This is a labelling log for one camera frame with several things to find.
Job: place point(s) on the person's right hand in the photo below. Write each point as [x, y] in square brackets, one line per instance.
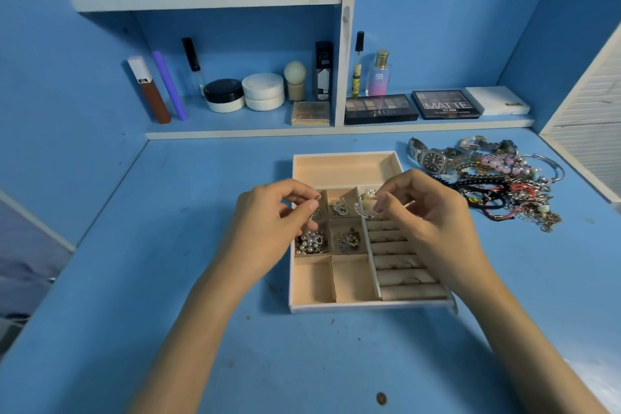
[436, 219]

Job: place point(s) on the person's left hand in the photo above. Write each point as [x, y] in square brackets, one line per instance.
[264, 227]

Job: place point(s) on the person's left thumb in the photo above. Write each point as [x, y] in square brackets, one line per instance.
[303, 214]

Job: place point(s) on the person's right thumb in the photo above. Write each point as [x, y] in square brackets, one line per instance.
[386, 206]

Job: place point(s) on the silver dangling earring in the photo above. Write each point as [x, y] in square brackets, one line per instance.
[311, 223]

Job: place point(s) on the silver hoop earring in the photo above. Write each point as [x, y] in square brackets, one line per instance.
[360, 207]

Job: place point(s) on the person's left forearm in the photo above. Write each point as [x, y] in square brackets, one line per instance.
[194, 341]

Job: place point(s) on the person's right forearm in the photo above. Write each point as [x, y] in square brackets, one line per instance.
[514, 345]

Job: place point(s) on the cluster of pearl earrings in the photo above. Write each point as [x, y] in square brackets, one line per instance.
[310, 244]

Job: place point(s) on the silver leaf earrings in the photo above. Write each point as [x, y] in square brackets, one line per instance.
[339, 207]

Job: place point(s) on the dark bronze earrings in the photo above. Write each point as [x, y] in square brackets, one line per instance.
[348, 240]

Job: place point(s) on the silver watch with dark dial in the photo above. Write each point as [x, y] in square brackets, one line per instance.
[433, 160]

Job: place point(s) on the beige jewelry organizer tray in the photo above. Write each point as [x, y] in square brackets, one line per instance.
[347, 278]

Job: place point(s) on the black eyeshadow palette clear lid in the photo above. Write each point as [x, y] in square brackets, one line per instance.
[381, 109]

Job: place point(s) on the peach square compact box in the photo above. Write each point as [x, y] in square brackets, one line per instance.
[310, 114]

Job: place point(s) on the white round jar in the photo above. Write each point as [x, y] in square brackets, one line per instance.
[266, 103]
[262, 85]

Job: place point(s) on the black eyeshadow palette grey lid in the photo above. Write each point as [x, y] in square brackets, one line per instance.
[445, 104]

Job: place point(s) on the pink perfume bottle gold cap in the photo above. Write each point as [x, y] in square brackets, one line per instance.
[378, 76]

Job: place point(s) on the yellow mascara tube black cap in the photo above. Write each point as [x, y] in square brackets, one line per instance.
[357, 74]

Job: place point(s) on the beige makeup sponge on stand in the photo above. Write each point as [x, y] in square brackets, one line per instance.
[295, 79]

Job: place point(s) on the white jar with black lid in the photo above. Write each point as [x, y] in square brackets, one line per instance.
[223, 94]

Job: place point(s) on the flat white box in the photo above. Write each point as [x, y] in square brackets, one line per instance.
[496, 100]

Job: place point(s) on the silver bangle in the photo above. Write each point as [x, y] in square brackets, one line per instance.
[555, 165]

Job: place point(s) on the purple tube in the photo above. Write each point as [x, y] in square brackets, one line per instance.
[169, 85]

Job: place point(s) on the clear tube with black cap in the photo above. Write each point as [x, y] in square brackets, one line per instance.
[192, 64]

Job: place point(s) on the small brown coin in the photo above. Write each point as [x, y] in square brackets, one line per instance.
[382, 398]

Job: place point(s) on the brown foundation tube white cap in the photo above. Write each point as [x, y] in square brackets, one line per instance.
[149, 91]

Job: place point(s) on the white louvered door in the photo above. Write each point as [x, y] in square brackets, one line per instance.
[589, 122]

